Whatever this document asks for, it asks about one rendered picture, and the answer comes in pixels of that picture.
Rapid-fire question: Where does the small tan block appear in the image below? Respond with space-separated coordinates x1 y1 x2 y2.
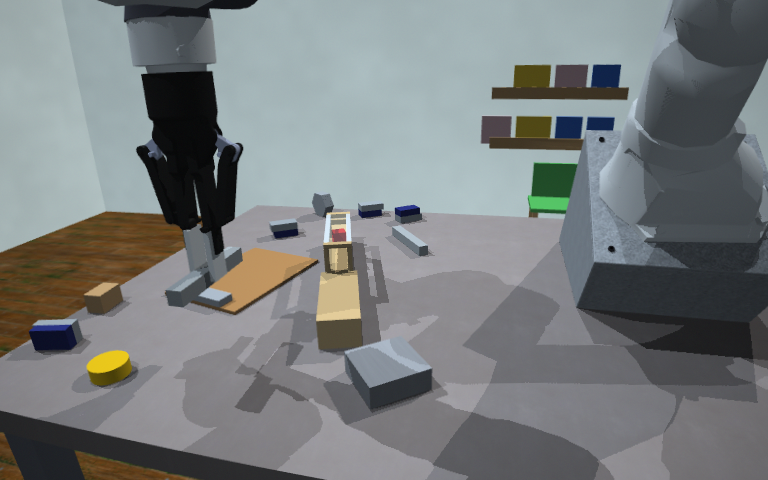
83 283 123 314

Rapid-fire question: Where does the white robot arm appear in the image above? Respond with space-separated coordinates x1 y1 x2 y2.
98 0 768 243

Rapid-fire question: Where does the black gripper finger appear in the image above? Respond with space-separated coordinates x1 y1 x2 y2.
183 129 244 282
136 137 207 273

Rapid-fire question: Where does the yellow short cylinder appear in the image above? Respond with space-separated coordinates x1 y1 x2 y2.
87 350 132 385

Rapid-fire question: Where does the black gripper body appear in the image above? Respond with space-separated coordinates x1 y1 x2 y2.
141 71 223 167

